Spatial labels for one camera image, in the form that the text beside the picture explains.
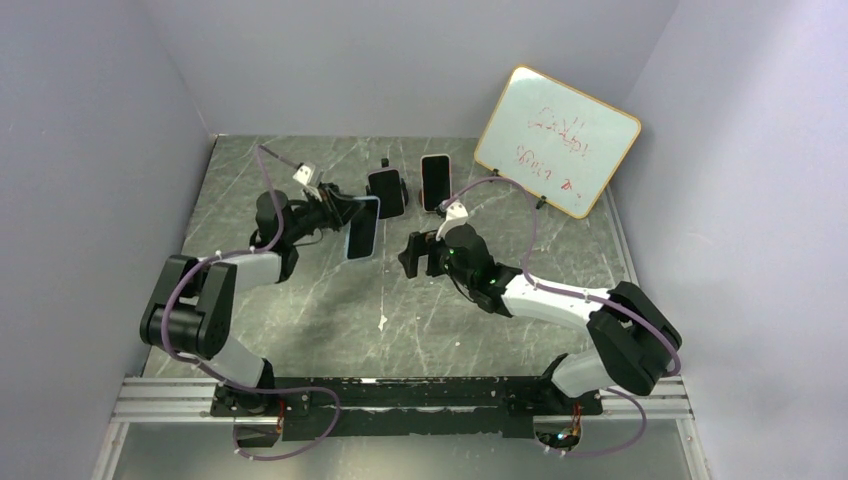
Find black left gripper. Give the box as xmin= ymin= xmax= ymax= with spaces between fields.
xmin=283 ymin=182 xmax=365 ymax=245

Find blue cased phone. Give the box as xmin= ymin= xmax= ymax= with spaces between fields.
xmin=344 ymin=195 xmax=381 ymax=261

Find purple phone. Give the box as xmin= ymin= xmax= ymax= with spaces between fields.
xmin=367 ymin=168 xmax=406 ymax=220

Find white cased phone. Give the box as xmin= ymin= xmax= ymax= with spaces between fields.
xmin=420 ymin=154 xmax=452 ymax=212

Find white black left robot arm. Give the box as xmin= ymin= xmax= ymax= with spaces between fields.
xmin=139 ymin=183 xmax=371 ymax=416

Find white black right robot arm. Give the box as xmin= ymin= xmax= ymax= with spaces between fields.
xmin=398 ymin=225 xmax=682 ymax=414

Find black round base phone stand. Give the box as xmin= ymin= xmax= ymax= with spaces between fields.
xmin=371 ymin=157 xmax=409 ymax=217

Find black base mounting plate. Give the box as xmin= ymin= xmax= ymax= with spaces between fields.
xmin=209 ymin=376 xmax=603 ymax=441

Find yellow framed whiteboard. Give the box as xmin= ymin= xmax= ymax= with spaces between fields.
xmin=474 ymin=65 xmax=642 ymax=219

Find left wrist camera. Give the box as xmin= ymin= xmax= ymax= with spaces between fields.
xmin=292 ymin=162 xmax=322 ymax=196

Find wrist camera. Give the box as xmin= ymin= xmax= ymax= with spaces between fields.
xmin=292 ymin=162 xmax=322 ymax=196
xmin=436 ymin=201 xmax=468 ymax=241

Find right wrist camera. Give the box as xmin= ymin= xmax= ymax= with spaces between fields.
xmin=436 ymin=201 xmax=468 ymax=241

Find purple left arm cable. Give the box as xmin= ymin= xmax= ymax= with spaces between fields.
xmin=160 ymin=145 xmax=343 ymax=463

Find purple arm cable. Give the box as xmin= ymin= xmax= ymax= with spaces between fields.
xmin=440 ymin=176 xmax=684 ymax=460
xmin=160 ymin=145 xmax=343 ymax=463

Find aluminium rail frame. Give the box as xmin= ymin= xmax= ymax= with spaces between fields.
xmin=89 ymin=337 xmax=713 ymax=480

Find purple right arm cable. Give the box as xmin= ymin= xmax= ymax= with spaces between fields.
xmin=440 ymin=176 xmax=684 ymax=460

